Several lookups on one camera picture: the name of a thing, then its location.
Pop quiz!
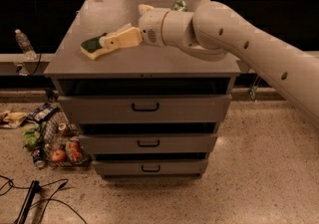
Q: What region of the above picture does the small tin can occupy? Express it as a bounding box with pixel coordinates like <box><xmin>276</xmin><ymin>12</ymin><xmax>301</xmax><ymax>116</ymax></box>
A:
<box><xmin>58</xmin><ymin>123</ymin><xmax>69</xmax><ymax>136</ymax></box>

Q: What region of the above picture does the top grey drawer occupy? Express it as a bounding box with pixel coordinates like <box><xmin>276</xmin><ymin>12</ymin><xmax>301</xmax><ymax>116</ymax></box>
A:
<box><xmin>59</xmin><ymin>95</ymin><xmax>231</xmax><ymax>124</ymax></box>

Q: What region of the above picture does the middle grey drawer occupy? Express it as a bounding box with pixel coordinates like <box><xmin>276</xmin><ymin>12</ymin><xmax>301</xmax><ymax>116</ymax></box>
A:
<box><xmin>80</xmin><ymin>134</ymin><xmax>217</xmax><ymax>154</ymax></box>

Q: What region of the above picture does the yellow crumpled bag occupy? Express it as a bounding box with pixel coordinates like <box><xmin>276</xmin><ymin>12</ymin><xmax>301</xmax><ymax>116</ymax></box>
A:
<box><xmin>0</xmin><ymin>111</ymin><xmax>27</xmax><ymax>129</ymax></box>

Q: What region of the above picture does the grey drawer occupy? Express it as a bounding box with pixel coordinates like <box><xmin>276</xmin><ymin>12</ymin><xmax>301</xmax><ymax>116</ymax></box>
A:
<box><xmin>59</xmin><ymin>95</ymin><xmax>231</xmax><ymax>124</ymax></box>
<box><xmin>92</xmin><ymin>159</ymin><xmax>208</xmax><ymax>176</ymax></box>
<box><xmin>80</xmin><ymin>134</ymin><xmax>217</xmax><ymax>154</ymax></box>

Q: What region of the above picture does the green chip bag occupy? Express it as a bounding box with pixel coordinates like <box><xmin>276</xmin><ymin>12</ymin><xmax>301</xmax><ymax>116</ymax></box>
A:
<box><xmin>21</xmin><ymin>122</ymin><xmax>46</xmax><ymax>151</ymax></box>

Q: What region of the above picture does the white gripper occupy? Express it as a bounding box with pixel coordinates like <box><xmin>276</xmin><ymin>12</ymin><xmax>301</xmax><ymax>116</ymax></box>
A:
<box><xmin>99</xmin><ymin>4</ymin><xmax>169</xmax><ymax>51</ymax></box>

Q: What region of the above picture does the blue and white snack bag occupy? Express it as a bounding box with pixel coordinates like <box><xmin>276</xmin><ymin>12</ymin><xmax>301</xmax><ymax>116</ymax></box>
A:
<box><xmin>27</xmin><ymin>103</ymin><xmax>60</xmax><ymax>122</ymax></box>

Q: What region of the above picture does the green crumpled can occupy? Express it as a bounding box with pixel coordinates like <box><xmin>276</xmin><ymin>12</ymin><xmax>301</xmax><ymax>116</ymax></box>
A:
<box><xmin>171</xmin><ymin>0</ymin><xmax>187</xmax><ymax>12</ymax></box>

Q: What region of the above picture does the green and yellow sponge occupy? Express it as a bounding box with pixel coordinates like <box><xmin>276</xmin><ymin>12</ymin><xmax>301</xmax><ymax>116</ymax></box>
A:
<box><xmin>80</xmin><ymin>33</ymin><xmax>108</xmax><ymax>60</ymax></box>

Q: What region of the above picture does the red apple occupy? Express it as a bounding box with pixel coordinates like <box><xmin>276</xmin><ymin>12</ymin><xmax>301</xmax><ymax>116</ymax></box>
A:
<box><xmin>51</xmin><ymin>149</ymin><xmax>67</xmax><ymax>162</ymax></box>

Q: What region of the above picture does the wire mesh basket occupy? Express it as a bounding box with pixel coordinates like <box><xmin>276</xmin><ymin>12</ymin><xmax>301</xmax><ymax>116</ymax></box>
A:
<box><xmin>43</xmin><ymin>112</ymin><xmax>91</xmax><ymax>168</ymax></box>

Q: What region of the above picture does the clear plastic water bottle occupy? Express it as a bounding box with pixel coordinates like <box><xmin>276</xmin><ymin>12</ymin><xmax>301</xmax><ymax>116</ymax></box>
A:
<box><xmin>15</xmin><ymin>29</ymin><xmax>37</xmax><ymax>61</ymax></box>

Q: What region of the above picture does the bottom grey drawer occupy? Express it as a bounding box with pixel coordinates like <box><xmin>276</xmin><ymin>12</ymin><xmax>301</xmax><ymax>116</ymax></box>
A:
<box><xmin>92</xmin><ymin>159</ymin><xmax>208</xmax><ymax>176</ymax></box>

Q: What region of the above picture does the black floor cable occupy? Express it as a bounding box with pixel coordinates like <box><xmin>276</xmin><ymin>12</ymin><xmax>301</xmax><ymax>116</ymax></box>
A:
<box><xmin>0</xmin><ymin>173</ymin><xmax>88</xmax><ymax>224</ymax></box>

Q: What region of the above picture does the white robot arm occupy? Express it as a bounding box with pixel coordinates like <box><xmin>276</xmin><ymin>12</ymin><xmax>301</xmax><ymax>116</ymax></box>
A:
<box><xmin>99</xmin><ymin>2</ymin><xmax>319</xmax><ymax>123</ymax></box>

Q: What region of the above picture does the red snack packet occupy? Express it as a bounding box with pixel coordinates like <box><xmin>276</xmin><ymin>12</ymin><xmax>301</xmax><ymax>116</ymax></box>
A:
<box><xmin>66</xmin><ymin>141</ymin><xmax>83</xmax><ymax>162</ymax></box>

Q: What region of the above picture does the blue soda can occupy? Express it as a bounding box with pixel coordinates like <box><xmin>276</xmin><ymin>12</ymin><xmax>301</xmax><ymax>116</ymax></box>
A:
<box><xmin>32</xmin><ymin>147</ymin><xmax>46</xmax><ymax>168</ymax></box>

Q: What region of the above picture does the grey drawer cabinet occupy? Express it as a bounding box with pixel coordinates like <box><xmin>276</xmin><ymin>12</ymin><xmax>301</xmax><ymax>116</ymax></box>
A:
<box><xmin>45</xmin><ymin>0</ymin><xmax>240</xmax><ymax>163</ymax></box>

